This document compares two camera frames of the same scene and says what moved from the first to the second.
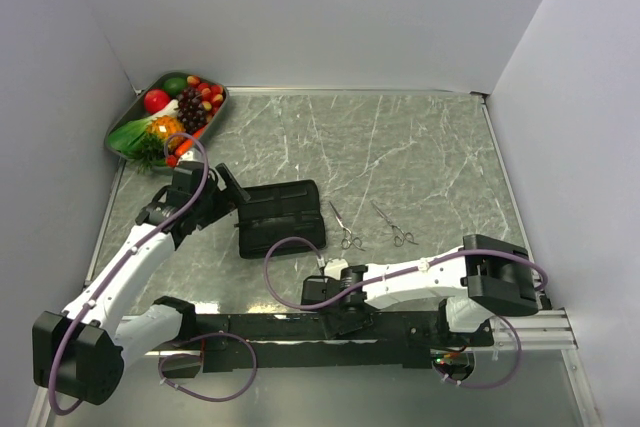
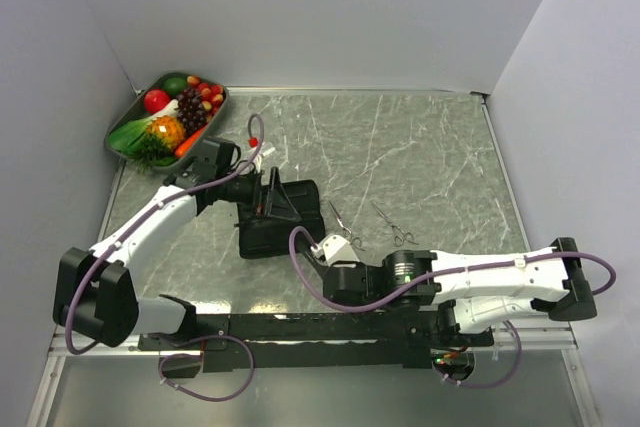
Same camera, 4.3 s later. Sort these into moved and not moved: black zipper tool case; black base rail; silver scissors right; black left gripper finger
Moved: black left gripper finger
Not moved: black zipper tool case; silver scissors right; black base rail
